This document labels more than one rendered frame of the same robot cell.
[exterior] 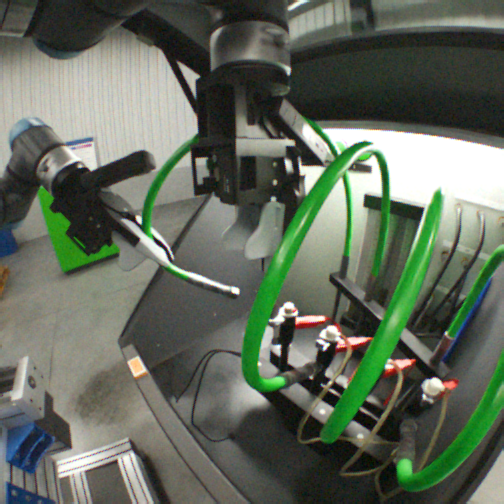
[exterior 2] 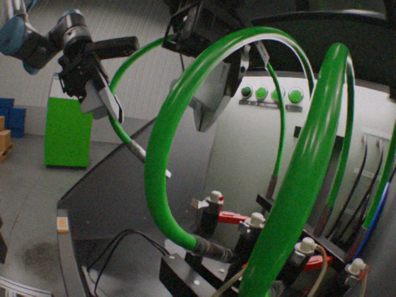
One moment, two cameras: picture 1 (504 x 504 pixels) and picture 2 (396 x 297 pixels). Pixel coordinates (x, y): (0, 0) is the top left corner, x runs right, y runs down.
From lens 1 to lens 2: 0.13 m
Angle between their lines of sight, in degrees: 18
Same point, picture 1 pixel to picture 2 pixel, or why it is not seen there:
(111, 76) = not seen: hidden behind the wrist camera
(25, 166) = (59, 32)
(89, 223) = (76, 70)
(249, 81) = not seen: outside the picture
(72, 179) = (81, 44)
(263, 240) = (206, 85)
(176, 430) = (73, 283)
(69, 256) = (52, 154)
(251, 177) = (208, 25)
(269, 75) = not seen: outside the picture
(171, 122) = (155, 84)
